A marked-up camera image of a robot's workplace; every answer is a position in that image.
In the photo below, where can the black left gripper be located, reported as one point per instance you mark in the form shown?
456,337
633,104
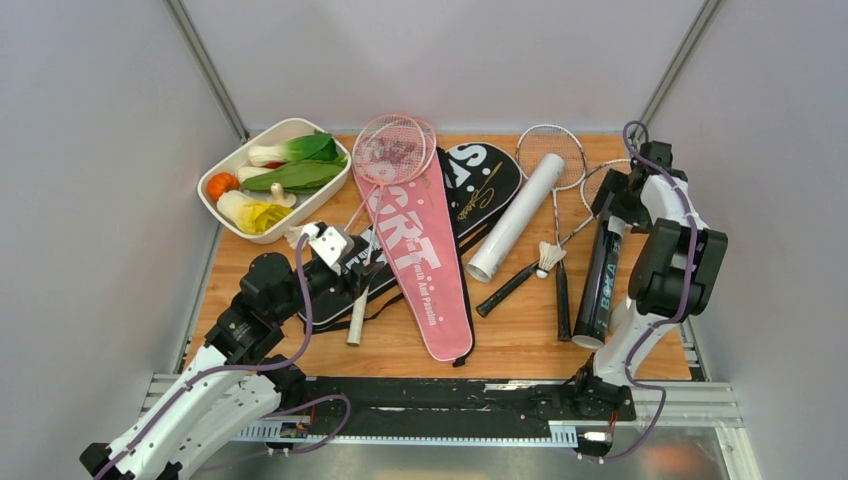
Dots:
361,276

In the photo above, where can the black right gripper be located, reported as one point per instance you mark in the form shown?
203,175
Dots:
615,181

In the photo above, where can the white shuttlecock tube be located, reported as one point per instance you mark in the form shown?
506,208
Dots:
505,233

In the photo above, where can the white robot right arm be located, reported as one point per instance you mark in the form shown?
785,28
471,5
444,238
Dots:
654,262

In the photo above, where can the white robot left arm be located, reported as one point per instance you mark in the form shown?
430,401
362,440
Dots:
234,379

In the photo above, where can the pink racket cover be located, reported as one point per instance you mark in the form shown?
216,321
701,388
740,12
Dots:
413,225

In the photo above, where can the white shuttlecock near tray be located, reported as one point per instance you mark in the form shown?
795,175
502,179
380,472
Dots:
293,235

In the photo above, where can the white racket left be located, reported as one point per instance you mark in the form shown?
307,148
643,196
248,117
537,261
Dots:
533,144

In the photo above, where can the black shuttlecock tube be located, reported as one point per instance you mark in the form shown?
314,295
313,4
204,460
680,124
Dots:
596,302

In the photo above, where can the green leafy vegetable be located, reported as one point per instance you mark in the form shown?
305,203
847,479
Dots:
299,176

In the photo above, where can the white tube cap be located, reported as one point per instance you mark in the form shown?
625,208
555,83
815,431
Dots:
618,315

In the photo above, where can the beige mushroom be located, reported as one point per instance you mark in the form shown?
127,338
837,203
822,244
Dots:
280,196

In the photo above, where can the yellow napa cabbage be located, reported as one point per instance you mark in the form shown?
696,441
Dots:
249,215

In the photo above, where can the green bok choy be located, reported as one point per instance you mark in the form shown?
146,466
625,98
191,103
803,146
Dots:
317,146

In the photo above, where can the white rectangular tray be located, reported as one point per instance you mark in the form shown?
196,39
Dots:
306,205

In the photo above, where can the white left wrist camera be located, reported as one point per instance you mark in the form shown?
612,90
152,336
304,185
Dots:
331,244

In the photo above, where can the white shuttlecock on handle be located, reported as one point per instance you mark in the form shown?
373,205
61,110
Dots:
550,254

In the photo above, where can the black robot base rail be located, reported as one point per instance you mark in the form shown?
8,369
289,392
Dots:
447,408

